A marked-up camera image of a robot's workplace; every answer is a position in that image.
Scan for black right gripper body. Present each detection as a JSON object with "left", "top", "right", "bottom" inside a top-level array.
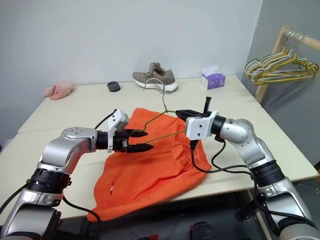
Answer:
[{"left": 190, "top": 109, "right": 214, "bottom": 119}]

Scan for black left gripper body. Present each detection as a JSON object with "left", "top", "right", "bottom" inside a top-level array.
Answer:
[{"left": 113, "top": 128, "right": 131, "bottom": 153}]

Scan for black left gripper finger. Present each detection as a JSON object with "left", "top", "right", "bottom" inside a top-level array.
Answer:
[
  {"left": 125, "top": 128, "right": 149, "bottom": 138},
  {"left": 126, "top": 143, "right": 154, "bottom": 154}
]

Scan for orange shorts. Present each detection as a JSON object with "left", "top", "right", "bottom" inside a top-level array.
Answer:
[{"left": 86, "top": 107, "right": 213, "bottom": 222}]

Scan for olive wire hanger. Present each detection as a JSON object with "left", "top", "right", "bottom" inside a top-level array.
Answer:
[{"left": 142, "top": 77, "right": 187, "bottom": 146}]

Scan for purple tissue box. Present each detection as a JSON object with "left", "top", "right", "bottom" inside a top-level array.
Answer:
[{"left": 200, "top": 65, "right": 227, "bottom": 91}]

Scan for brown knit sneaker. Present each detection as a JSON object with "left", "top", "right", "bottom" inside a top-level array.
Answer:
[{"left": 132, "top": 61, "right": 179, "bottom": 92}]

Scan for black round dish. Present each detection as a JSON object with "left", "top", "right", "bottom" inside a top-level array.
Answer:
[{"left": 106, "top": 80, "right": 122, "bottom": 93}]

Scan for wooden clothes rack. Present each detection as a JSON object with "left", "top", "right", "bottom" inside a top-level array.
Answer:
[{"left": 254, "top": 24, "right": 320, "bottom": 104}]

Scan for pink plush cloth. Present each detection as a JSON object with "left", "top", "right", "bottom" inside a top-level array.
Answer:
[{"left": 43, "top": 80, "right": 75, "bottom": 101}]

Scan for bunch of hangers on rack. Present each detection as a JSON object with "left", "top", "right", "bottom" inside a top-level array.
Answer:
[{"left": 249, "top": 31, "right": 320, "bottom": 87}]

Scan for black and red rounded shape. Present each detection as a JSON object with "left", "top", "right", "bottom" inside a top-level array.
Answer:
[{"left": 188, "top": 220, "right": 219, "bottom": 240}]

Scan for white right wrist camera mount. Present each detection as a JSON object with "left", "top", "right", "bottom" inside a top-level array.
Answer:
[{"left": 185, "top": 110, "right": 220, "bottom": 141}]

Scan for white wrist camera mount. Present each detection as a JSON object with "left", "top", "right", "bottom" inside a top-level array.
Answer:
[
  {"left": 107, "top": 108, "right": 130, "bottom": 154},
  {"left": 185, "top": 110, "right": 220, "bottom": 141}
]

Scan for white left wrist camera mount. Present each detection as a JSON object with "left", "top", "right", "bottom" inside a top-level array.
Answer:
[{"left": 107, "top": 108, "right": 130, "bottom": 154}]

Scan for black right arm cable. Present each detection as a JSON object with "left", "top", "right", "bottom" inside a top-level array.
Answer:
[{"left": 189, "top": 138, "right": 313, "bottom": 233}]

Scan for yellow wire hanger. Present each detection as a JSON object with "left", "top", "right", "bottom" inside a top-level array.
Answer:
[{"left": 246, "top": 31, "right": 316, "bottom": 80}]

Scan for black table leg bracket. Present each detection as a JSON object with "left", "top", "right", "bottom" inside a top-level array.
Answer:
[{"left": 235, "top": 191, "right": 266, "bottom": 221}]

